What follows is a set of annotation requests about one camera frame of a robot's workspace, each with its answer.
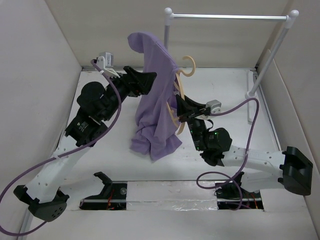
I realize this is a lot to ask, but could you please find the purple t shirt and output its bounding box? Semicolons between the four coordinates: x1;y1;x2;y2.
127;32;182;162

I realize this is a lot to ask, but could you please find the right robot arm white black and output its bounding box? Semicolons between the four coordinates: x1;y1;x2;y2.
175;95;313;197

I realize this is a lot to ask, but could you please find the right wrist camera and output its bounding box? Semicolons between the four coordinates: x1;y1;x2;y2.
202;99;222;120

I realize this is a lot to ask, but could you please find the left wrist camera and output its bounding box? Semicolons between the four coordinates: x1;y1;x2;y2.
96;51;114;70

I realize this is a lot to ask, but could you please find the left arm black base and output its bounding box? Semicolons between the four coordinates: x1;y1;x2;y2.
79;171;128;211

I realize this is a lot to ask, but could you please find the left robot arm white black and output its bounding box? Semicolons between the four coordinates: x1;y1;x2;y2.
13;66;157;222

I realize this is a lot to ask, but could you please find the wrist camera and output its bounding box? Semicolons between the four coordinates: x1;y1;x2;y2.
96;51;114;70
202;99;222;120

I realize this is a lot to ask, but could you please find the white clothes rack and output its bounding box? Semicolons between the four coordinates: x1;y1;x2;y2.
163;7;300;124

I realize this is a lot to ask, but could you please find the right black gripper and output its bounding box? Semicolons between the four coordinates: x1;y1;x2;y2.
175;92;208;151

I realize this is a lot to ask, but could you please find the wooden clothes hanger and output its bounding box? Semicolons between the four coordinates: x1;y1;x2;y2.
166;55;196;135

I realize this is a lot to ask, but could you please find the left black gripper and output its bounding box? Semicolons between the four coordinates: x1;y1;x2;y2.
102;66;157;122

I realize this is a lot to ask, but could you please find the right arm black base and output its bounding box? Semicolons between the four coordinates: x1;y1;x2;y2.
214;181;264;210

